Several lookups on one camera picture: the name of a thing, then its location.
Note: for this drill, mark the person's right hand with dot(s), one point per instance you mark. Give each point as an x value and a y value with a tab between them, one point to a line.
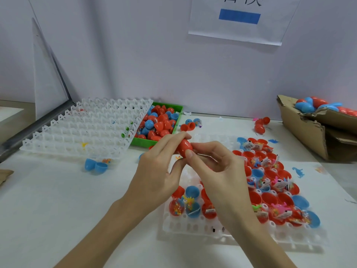
226	181

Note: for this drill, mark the person's left hand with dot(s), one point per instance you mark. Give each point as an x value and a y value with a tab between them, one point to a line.
153	178

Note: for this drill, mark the clear plastic egg tray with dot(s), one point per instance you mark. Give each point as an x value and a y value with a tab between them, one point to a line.
189	226
83	128

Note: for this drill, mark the blue egg shell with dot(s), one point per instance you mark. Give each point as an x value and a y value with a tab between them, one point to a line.
96	165

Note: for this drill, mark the small capsule cluster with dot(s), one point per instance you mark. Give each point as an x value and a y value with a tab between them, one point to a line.
191	124

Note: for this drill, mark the cardboard box of capsules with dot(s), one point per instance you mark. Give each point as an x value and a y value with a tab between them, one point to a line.
301	128

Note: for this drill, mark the pile of finished eggs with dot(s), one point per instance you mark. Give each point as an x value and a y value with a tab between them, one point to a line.
323	105

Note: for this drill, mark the person's right forearm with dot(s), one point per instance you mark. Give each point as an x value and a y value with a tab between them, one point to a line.
265	248

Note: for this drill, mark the small orange toy piece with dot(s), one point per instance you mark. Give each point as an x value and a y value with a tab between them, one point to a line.
106	160

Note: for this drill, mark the small blue toy piece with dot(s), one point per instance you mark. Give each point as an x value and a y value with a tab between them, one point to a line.
298	172

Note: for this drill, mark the green plastic tray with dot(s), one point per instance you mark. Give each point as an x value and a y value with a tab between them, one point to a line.
178	106

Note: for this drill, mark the clear triangular panel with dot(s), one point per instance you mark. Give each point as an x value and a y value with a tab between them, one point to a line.
51	72

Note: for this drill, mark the flat brown cardboard sheet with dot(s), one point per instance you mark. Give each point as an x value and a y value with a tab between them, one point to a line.
5	175

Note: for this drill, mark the white paper sign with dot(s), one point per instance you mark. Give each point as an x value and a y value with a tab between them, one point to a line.
279	22

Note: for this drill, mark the grey metal rail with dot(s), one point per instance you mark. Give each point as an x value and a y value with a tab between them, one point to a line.
33	131

